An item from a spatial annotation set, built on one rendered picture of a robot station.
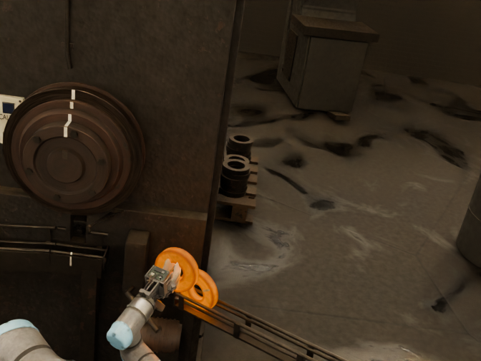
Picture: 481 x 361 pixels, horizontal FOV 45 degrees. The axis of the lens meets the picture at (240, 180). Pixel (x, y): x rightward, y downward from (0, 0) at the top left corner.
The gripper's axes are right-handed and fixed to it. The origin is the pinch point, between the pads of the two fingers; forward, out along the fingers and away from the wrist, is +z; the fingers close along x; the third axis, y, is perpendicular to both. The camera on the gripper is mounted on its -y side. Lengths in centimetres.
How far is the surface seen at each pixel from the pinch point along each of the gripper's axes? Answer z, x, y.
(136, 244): 7.0, 21.7, -7.8
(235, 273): 92, 19, -113
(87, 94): 14, 40, 47
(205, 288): 3.6, -8.9, -11.1
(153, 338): -10.1, 5.1, -33.0
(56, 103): 8, 48, 44
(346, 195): 231, -9, -151
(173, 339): -6.8, -1.4, -33.8
